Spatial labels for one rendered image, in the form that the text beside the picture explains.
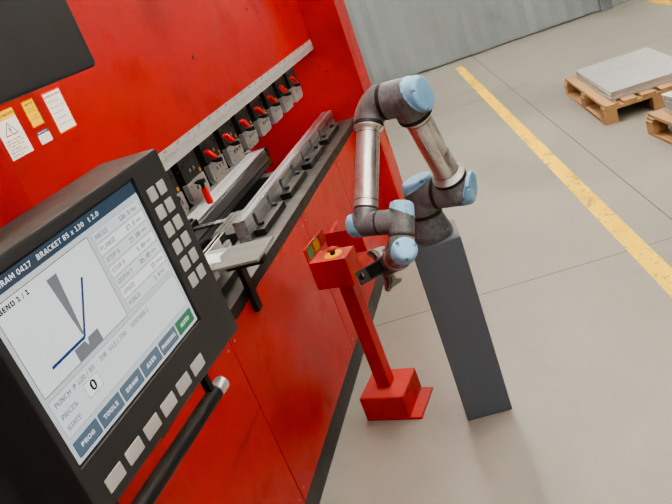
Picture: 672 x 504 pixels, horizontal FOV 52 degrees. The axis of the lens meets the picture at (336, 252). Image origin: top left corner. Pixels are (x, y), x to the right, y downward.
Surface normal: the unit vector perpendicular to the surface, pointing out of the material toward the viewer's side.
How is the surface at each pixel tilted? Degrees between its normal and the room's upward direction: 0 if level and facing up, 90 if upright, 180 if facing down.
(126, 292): 90
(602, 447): 0
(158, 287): 90
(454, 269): 90
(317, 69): 90
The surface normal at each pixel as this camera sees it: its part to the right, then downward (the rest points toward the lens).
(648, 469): -0.33, -0.87
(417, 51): 0.15, 0.34
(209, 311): 0.90, -0.18
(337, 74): -0.20, 0.45
